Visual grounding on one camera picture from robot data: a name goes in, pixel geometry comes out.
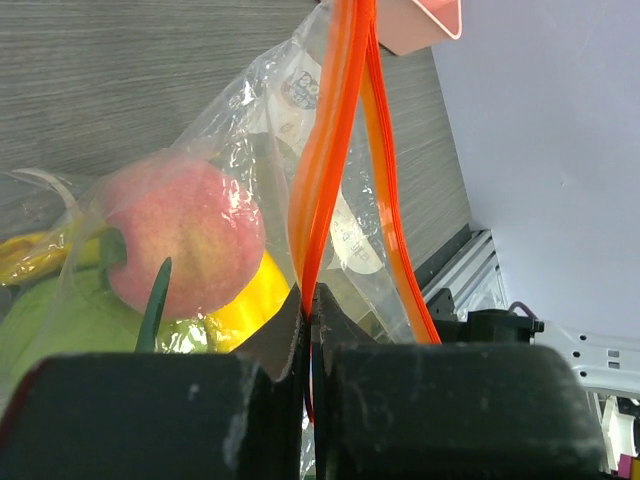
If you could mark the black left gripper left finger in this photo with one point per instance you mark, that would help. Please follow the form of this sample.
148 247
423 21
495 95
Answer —
164 416

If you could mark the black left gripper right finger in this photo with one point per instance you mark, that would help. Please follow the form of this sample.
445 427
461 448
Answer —
450 411

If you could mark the pink fake peach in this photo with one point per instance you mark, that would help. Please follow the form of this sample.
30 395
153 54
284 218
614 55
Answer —
191 213

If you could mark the clear zip top bag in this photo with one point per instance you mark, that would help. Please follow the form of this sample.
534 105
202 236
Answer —
306 129

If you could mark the yellow fake banana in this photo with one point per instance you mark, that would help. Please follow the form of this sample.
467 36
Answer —
31 256

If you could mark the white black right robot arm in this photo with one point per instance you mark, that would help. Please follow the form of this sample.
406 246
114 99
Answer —
607 368

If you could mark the green fake leafy vegetable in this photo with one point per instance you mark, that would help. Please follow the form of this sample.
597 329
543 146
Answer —
88 316

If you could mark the pink divided organizer tray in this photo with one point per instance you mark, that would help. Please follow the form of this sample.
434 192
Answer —
406 26

